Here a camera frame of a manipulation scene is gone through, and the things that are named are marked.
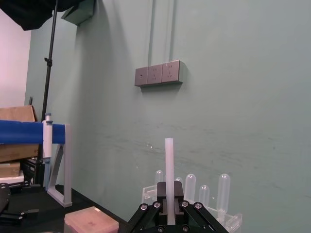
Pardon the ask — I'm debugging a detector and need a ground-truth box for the blue stand bar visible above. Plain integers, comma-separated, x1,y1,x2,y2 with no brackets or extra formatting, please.
0,119,67,146

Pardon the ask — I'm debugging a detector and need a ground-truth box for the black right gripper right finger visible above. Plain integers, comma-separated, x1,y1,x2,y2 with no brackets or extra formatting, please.
173,182,229,233

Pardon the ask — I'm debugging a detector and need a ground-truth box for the black light stand pole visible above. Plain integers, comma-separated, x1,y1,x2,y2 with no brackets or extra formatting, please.
35,0,60,193

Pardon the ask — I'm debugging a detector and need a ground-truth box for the white stirring rod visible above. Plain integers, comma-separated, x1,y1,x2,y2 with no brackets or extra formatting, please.
165,137,176,225

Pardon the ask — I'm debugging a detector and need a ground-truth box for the clear acrylic tube rack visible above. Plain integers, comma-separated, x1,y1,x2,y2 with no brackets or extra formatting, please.
141,185,243,232

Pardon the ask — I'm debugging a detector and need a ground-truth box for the green wall-mounted box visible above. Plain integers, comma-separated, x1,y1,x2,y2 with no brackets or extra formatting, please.
60,0,97,26

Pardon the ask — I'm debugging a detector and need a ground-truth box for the open brown cardboard box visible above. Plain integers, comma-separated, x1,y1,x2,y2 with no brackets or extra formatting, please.
0,104,38,122

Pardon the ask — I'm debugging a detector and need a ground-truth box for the green wall cable conduit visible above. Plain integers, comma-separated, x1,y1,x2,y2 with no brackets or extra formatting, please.
170,0,177,62
148,0,156,67

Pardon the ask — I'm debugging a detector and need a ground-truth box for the small brown and white box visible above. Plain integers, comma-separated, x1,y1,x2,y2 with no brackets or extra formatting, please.
0,162,25,184

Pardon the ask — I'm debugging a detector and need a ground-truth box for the black metal bracket plate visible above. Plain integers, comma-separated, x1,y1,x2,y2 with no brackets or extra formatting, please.
0,182,41,222

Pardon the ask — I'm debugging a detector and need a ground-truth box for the pink pipette tip box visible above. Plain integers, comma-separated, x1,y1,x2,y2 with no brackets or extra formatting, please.
64,206,120,233

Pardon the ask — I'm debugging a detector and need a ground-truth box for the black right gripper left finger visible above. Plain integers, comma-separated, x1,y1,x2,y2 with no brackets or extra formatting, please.
124,182,168,233

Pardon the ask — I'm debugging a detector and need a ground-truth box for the grey wall socket with port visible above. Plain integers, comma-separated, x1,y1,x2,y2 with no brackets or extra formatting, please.
135,67,149,86

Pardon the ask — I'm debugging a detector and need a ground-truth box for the grey pipette stand frame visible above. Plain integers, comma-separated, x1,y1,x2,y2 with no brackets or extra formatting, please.
46,124,73,208

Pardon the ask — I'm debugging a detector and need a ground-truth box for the grey wall power socket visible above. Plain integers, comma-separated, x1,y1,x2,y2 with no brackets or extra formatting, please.
161,60,182,83
147,64,163,84

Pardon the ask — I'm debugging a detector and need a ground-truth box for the black table cloth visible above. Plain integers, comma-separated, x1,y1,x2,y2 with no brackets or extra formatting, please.
0,183,129,233

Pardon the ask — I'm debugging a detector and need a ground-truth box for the black fabric canopy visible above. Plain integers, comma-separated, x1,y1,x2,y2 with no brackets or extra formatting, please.
0,0,85,32

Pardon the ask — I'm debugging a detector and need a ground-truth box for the white pipette with blue top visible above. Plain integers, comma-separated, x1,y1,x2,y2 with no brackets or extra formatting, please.
41,113,54,188

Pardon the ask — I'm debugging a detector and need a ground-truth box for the black equipment case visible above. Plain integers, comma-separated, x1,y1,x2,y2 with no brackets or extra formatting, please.
22,157,46,188

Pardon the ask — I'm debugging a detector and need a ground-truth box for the flat brown cardboard box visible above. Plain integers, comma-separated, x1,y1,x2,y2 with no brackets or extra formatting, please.
0,143,40,164

